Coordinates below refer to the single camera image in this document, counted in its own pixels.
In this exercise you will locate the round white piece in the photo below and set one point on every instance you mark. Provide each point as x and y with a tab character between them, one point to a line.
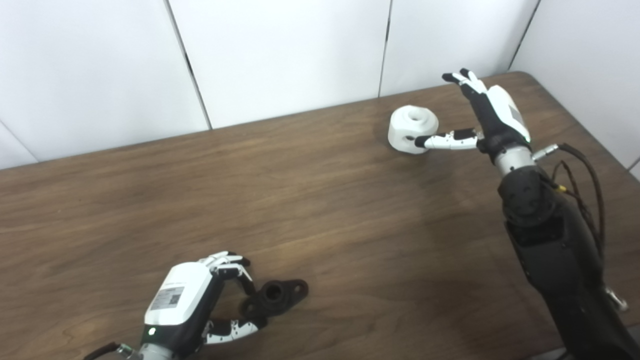
407	126

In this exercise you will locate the black flanged holder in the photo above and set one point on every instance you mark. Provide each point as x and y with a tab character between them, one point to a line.
277	296

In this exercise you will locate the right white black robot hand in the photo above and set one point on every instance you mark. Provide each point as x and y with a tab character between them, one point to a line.
495	112

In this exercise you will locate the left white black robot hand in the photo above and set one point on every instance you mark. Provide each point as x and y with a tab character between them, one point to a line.
177	305

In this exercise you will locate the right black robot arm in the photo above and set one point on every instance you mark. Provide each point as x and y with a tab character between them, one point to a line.
555	250

